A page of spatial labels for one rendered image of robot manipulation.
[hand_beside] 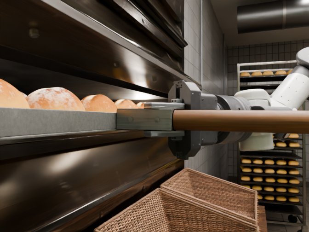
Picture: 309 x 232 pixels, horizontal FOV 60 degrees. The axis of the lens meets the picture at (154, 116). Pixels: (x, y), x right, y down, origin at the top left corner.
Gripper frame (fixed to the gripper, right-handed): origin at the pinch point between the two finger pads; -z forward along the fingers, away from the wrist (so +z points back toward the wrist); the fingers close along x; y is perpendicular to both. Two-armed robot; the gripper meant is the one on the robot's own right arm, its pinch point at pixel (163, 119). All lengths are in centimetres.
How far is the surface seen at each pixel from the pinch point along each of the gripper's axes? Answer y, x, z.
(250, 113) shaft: -11.3, -0.8, 5.9
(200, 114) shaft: -6.0, -0.8, 2.0
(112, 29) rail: 29.8, -23.1, 6.5
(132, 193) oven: 65, 32, 34
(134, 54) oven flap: 37.2, -19.7, 17.7
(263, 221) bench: 60, 62, 122
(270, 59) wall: 242, -108, 436
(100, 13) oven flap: 53, -36, 13
